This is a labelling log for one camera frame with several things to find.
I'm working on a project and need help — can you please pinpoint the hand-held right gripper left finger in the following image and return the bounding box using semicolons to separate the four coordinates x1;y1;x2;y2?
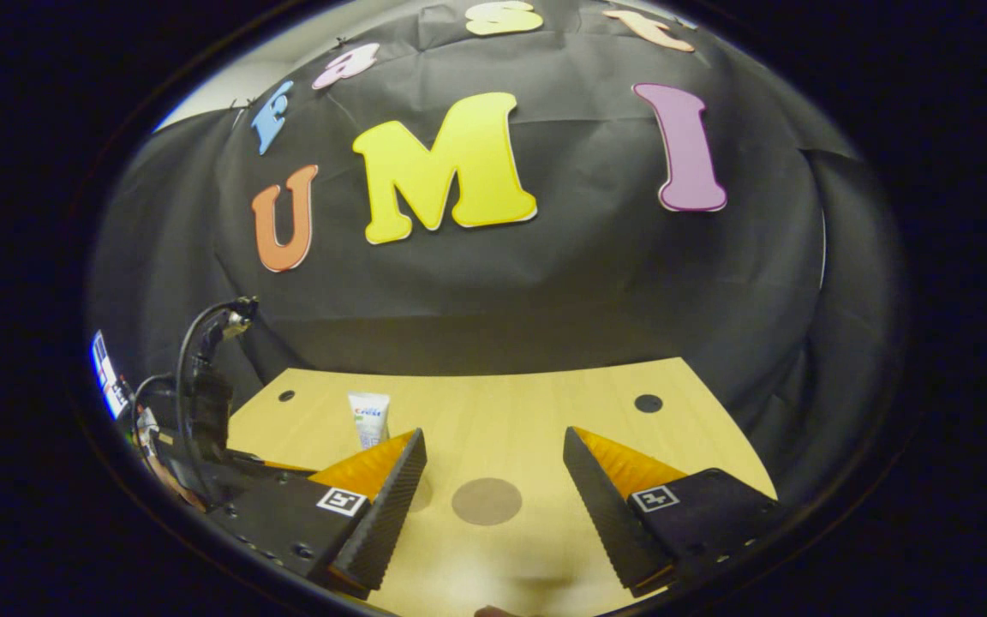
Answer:
206;428;428;601

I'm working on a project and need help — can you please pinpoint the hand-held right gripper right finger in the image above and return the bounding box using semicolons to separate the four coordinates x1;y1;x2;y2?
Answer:
562;426;781;599

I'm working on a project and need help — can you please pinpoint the round brown coaster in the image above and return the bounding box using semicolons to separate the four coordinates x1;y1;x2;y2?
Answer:
451;477;523;527

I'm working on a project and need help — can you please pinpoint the white toothpaste tube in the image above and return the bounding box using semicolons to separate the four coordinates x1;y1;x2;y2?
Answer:
347;392;392;451

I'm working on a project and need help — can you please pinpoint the wooden desktop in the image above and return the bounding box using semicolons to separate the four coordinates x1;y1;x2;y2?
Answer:
224;357;779;617

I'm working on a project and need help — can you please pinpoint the bright monitor screen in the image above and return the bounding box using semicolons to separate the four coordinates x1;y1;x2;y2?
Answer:
89;329;133;421

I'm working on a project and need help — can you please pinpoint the black cable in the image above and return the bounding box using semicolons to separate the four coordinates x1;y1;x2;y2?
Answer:
129;296;259;481

